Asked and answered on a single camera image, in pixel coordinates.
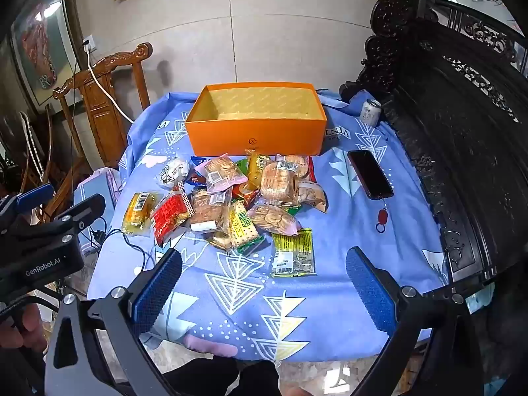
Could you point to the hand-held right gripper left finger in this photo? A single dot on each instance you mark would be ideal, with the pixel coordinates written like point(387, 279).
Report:
point(154, 293)

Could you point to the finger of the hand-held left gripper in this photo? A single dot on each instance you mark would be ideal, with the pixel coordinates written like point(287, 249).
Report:
point(36, 196)
point(80, 211)

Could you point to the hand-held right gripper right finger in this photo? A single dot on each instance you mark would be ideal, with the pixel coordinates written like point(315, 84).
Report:
point(371, 297)

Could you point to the red snack packet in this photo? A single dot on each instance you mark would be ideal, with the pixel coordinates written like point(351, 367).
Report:
point(171, 214)

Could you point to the yellow green snack packet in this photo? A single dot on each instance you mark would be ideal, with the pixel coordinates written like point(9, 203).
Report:
point(293, 253)

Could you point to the white round pastry packet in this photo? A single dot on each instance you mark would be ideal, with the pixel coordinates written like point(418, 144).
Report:
point(173, 171)

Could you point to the green cracker packet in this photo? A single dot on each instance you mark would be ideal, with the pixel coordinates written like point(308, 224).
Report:
point(244, 227)

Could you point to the blue snack packet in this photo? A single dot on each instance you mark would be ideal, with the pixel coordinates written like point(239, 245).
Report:
point(199, 175)

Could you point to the pink edged biscuit packet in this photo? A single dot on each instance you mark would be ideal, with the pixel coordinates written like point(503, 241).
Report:
point(273, 217)

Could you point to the yellow candy packet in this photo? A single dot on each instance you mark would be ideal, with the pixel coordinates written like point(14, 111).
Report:
point(255, 167)

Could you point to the orange cardboard box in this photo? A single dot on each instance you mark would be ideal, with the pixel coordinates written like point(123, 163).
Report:
point(255, 119)

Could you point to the person's left hand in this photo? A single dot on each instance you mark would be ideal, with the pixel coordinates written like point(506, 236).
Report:
point(20, 330)

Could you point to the red key tag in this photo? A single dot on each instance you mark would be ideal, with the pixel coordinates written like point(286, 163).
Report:
point(381, 216)

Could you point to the blue printed cloth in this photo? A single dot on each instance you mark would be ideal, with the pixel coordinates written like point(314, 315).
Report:
point(255, 297)

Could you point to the person's dark pants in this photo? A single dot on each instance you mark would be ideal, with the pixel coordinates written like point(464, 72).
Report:
point(222, 377)

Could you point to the carved wooden chair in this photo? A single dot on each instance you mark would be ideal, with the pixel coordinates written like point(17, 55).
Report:
point(103, 103)

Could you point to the black smartphone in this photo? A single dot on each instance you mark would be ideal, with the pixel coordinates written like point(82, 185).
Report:
point(369, 173)

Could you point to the dark carved wooden bench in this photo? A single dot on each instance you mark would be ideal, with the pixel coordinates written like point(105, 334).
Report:
point(462, 132)

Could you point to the white wall socket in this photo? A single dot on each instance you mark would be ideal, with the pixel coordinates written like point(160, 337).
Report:
point(90, 43)

